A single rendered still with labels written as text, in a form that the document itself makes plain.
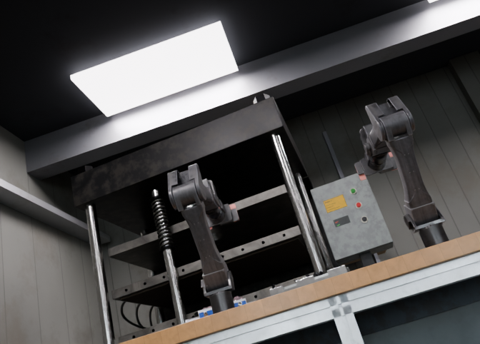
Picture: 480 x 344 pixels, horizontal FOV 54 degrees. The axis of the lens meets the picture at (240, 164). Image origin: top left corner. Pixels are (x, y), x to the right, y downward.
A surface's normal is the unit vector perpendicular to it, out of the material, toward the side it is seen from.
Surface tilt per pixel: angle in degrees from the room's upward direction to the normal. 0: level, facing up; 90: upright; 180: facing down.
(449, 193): 90
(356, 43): 90
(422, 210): 120
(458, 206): 90
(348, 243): 90
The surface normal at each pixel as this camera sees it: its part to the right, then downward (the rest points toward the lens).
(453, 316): -0.29, -0.34
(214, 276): -0.04, 0.11
